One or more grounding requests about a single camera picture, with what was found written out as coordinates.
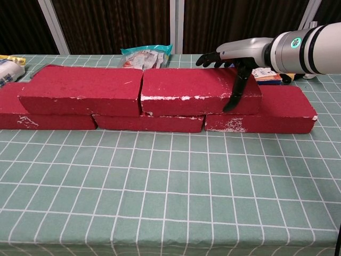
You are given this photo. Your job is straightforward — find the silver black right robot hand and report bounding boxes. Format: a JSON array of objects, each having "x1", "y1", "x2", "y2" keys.
[{"x1": 196, "y1": 37, "x2": 275, "y2": 113}]

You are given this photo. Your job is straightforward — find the red brick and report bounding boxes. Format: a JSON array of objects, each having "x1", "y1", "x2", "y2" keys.
[
  {"x1": 18, "y1": 66, "x2": 144, "y2": 117},
  {"x1": 204, "y1": 85, "x2": 318, "y2": 134},
  {"x1": 92, "y1": 111, "x2": 206, "y2": 133},
  {"x1": 0, "y1": 82, "x2": 98, "y2": 131},
  {"x1": 140, "y1": 68, "x2": 263, "y2": 117}
]

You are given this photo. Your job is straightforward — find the dark brown pleated curtain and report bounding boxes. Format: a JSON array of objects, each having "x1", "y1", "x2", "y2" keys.
[
  {"x1": 182, "y1": 0, "x2": 311, "y2": 55},
  {"x1": 52, "y1": 0, "x2": 171, "y2": 55},
  {"x1": 316, "y1": 0, "x2": 341, "y2": 27},
  {"x1": 0, "y1": 0, "x2": 60, "y2": 55}
]

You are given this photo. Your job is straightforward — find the blue orange cracker box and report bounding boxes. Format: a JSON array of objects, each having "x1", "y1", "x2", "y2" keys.
[{"x1": 225, "y1": 61, "x2": 282, "y2": 86}]

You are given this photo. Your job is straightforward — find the black white plush doll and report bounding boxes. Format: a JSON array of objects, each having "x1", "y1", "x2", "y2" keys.
[{"x1": 281, "y1": 71, "x2": 318, "y2": 83}]

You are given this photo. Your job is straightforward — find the teal snack bag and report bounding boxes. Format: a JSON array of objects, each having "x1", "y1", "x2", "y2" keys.
[{"x1": 119, "y1": 44, "x2": 173, "y2": 70}]

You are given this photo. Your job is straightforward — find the green checkered tablecloth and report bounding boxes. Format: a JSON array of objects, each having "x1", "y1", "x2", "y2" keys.
[{"x1": 0, "y1": 54, "x2": 341, "y2": 256}]

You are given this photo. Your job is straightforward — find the yellow white plastic package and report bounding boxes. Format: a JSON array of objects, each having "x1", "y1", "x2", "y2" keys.
[{"x1": 0, "y1": 54, "x2": 27, "y2": 88}]

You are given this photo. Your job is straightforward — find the white metal frame post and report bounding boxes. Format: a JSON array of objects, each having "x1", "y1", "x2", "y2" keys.
[
  {"x1": 169, "y1": 0, "x2": 185, "y2": 55},
  {"x1": 37, "y1": 0, "x2": 70, "y2": 55},
  {"x1": 297, "y1": 0, "x2": 323, "y2": 30}
]

